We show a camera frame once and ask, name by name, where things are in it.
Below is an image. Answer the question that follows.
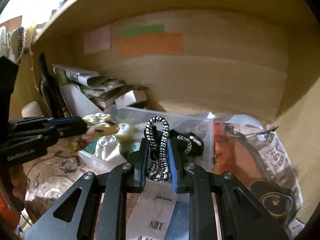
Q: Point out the pink sticky note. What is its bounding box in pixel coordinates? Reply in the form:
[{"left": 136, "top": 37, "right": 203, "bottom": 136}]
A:
[{"left": 84, "top": 26, "right": 111, "bottom": 54}]

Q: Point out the orange sticky note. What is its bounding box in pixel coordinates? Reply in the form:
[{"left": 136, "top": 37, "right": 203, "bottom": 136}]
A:
[{"left": 117, "top": 33, "right": 183, "bottom": 58}]

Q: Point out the dark wine bottle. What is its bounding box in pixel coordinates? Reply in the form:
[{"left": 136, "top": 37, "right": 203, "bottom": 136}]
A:
[{"left": 37, "top": 53, "right": 65, "bottom": 118}]

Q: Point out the orange magazine in plastic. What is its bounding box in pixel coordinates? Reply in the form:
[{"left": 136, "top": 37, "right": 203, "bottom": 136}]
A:
[{"left": 213, "top": 121, "right": 303, "bottom": 231}]

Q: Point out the beige ceramic mug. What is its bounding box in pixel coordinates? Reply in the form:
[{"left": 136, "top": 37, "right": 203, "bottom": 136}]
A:
[{"left": 21, "top": 101, "right": 43, "bottom": 118}]

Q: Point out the white cloth pouch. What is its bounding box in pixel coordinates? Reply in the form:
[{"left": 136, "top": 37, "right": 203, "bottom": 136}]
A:
[{"left": 94, "top": 135, "right": 126, "bottom": 163}]

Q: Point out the yellow soft ball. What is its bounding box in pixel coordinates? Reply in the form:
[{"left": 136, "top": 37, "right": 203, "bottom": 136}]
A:
[{"left": 114, "top": 123, "right": 134, "bottom": 142}]

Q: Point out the wooden shelf board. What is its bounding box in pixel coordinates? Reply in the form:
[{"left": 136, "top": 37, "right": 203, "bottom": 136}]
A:
[{"left": 35, "top": 0, "right": 319, "bottom": 58}]

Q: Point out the black white braided cord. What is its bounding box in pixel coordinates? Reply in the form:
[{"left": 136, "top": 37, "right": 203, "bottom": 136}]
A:
[{"left": 145, "top": 115, "right": 171, "bottom": 182}]

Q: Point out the white cardboard piece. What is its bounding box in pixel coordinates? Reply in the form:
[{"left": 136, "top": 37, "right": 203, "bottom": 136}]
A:
[{"left": 115, "top": 89, "right": 148, "bottom": 107}]

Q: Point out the green knitted cloth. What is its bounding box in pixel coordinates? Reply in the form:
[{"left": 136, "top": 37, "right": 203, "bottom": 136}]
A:
[{"left": 130, "top": 142, "right": 140, "bottom": 152}]

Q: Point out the stack of newspapers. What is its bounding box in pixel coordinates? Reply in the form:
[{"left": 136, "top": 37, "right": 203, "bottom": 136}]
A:
[{"left": 52, "top": 64, "right": 146, "bottom": 110}]

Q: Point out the green sticky note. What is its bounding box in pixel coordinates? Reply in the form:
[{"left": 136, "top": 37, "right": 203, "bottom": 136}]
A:
[{"left": 118, "top": 24, "right": 165, "bottom": 38}]

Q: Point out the clear plastic storage box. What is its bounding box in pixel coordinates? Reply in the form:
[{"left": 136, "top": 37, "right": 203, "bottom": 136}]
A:
[{"left": 78, "top": 105, "right": 214, "bottom": 173}]

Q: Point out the black white chain strap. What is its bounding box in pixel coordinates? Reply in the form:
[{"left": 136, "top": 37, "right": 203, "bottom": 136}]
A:
[{"left": 15, "top": 26, "right": 26, "bottom": 63}]

